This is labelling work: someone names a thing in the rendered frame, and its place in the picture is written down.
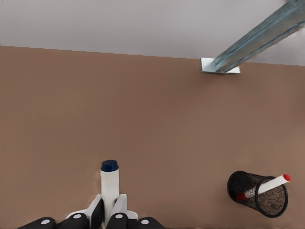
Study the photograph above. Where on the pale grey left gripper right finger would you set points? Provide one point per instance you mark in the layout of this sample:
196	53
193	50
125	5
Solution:
122	207

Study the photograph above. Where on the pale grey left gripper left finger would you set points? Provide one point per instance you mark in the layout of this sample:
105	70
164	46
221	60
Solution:
94	212

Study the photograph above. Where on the white marker with blue cap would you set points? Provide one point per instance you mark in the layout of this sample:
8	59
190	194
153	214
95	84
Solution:
109	190

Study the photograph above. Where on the black mesh pen holder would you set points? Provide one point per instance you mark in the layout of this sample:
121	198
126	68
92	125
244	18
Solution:
257	193

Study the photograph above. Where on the white marker with red cap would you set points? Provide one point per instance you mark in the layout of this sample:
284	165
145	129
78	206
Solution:
271	184

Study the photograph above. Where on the silver frame post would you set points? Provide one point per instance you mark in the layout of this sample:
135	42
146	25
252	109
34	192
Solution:
252	39

